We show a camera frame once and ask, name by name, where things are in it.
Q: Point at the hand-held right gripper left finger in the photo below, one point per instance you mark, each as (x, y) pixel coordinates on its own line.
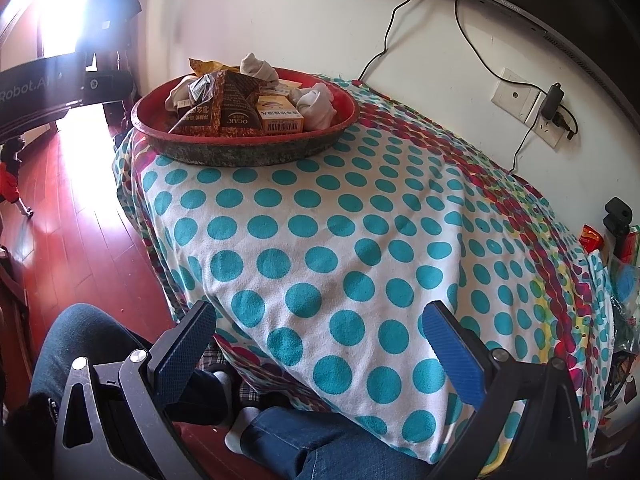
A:
(180, 355)

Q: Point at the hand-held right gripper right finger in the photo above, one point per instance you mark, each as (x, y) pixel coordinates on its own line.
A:
(450, 355)

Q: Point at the beige sock roll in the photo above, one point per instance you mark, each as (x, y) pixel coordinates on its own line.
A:
(179, 92)

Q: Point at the yellow snack packet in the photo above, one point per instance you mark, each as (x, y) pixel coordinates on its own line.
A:
(210, 66)

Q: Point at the brown patterned snack packet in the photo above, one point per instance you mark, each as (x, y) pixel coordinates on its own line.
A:
(225, 110)

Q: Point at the red round tray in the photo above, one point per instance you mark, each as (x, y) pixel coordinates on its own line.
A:
(240, 150)

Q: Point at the grey sock roll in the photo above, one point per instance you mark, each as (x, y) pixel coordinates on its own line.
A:
(257, 67)

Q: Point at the white sock roll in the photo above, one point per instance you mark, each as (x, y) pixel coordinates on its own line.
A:
(317, 107)

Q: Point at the plaid slipper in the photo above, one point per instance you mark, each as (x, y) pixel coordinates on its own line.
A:
(212, 362)

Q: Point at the person's left leg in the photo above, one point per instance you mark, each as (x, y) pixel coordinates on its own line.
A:
(100, 345)

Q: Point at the person's leg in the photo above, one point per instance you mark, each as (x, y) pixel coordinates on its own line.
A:
(100, 345)
(340, 440)

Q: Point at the red and black object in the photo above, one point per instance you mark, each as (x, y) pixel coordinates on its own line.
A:
(9, 180)

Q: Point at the dark hanging clothing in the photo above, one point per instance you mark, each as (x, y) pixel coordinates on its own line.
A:
(131, 20)

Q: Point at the person's right leg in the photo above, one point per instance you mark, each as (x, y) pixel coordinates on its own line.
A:
(340, 440)

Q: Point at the polka dot blanket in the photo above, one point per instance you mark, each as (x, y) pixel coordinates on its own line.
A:
(350, 240)

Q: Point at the dark wooden furniture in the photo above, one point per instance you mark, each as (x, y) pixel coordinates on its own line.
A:
(12, 285)

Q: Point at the red snack bag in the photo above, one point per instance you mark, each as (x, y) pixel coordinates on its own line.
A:
(591, 239)

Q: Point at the clear bag with blue item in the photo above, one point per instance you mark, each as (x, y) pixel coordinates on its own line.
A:
(627, 287)

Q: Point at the green and red box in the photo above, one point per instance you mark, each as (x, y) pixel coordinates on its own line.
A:
(630, 247)

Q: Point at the black clamp holder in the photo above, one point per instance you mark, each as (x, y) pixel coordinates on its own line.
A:
(617, 217)

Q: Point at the black power adapter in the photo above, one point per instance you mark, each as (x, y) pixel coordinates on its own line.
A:
(552, 100)

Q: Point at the white power wall socket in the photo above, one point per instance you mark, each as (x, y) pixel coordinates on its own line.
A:
(545, 132)

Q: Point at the white coaxial wall plate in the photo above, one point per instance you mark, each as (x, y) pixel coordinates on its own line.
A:
(515, 95)

